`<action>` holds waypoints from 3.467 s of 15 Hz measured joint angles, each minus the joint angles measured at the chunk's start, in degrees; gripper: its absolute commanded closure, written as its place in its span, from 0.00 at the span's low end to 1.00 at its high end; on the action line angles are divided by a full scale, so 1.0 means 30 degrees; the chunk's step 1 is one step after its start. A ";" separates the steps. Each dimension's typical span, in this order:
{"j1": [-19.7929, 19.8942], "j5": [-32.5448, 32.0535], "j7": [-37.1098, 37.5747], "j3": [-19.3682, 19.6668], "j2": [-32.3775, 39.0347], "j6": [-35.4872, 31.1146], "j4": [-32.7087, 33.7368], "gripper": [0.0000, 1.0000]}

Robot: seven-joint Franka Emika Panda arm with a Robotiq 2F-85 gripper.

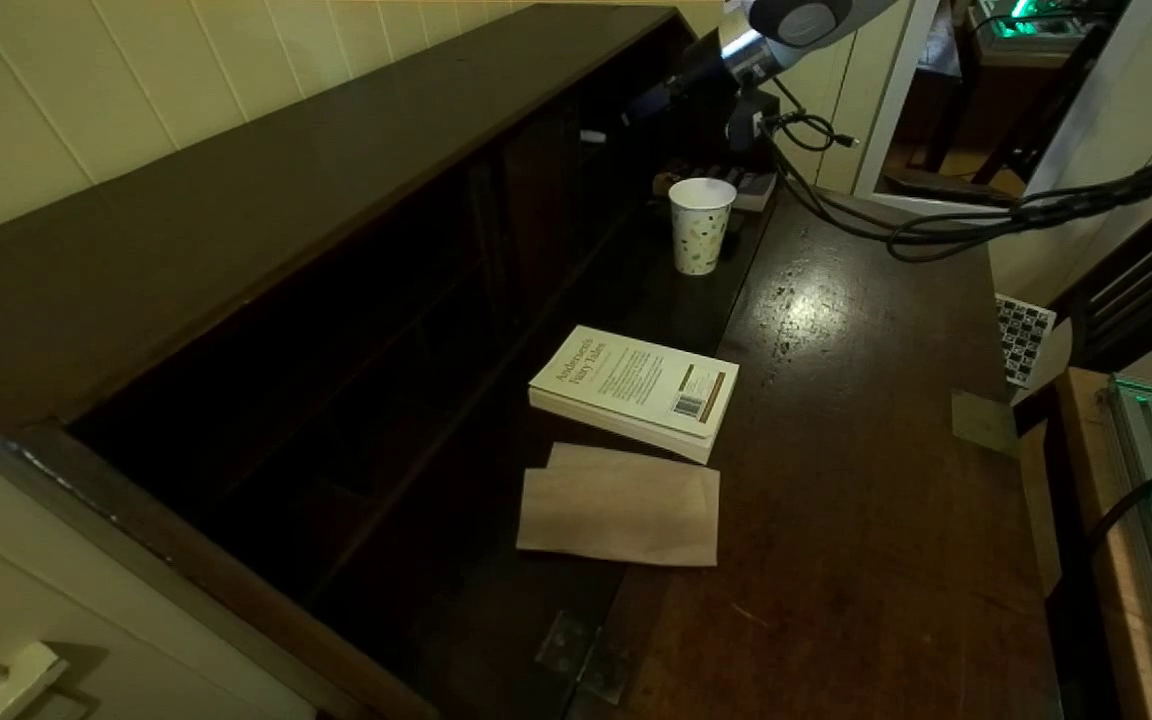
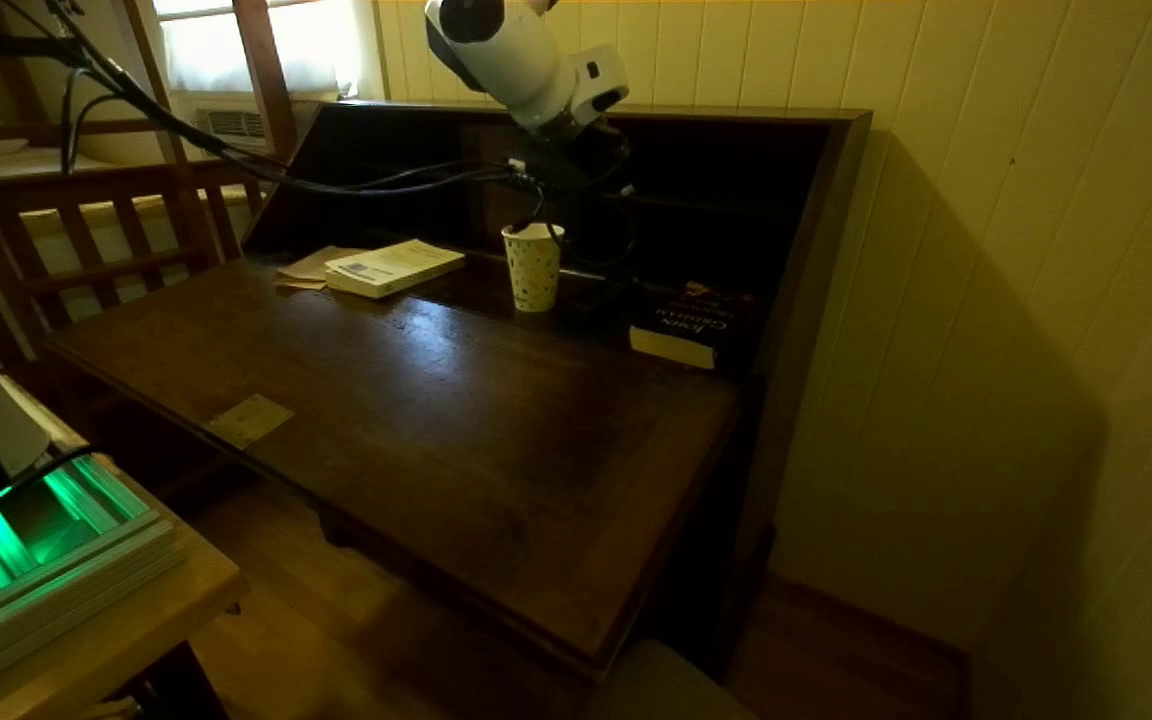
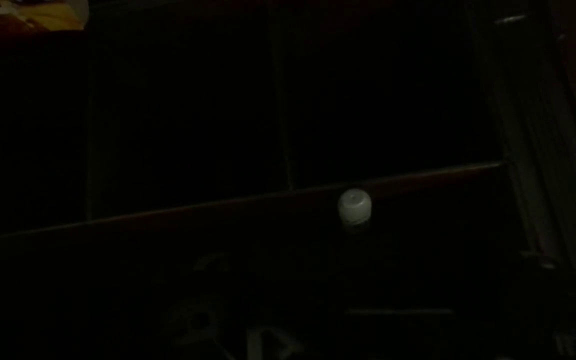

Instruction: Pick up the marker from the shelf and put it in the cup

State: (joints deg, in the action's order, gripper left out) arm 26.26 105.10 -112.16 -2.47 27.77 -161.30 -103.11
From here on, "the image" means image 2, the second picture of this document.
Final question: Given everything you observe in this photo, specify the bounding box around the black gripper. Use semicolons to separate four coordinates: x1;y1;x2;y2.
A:
520;111;640;209

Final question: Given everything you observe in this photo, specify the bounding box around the white dotted paper cup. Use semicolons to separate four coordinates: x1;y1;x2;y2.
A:
496;221;567;317

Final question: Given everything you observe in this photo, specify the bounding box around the dark hardcover book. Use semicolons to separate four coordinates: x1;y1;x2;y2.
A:
623;276;769;375

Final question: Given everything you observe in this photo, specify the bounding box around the white paperback book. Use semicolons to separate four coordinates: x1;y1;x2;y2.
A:
319;238;467;304

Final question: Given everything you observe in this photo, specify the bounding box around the white window curtain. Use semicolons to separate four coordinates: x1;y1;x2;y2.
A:
146;0;386;105

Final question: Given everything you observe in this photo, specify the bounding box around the thin beige paper booklet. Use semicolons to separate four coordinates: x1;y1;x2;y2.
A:
273;243;369;297

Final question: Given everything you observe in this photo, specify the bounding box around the dark wooden secretary desk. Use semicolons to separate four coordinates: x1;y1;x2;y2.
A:
38;96;871;686

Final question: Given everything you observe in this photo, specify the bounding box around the small beige paper note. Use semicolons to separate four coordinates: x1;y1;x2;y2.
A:
205;391;301;451

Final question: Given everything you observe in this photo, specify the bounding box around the wooden chair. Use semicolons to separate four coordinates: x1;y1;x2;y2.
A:
0;117;286;370

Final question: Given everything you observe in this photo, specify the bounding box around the green lit electronic box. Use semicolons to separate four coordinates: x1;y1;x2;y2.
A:
0;357;190;712

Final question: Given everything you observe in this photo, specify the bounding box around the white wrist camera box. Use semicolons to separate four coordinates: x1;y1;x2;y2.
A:
567;45;635;120

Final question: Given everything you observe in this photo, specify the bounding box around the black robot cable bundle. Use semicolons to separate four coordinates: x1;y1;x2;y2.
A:
0;0;553;238

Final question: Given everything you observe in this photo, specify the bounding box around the wooden ladder post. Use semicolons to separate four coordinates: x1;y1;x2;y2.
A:
227;0;301;160

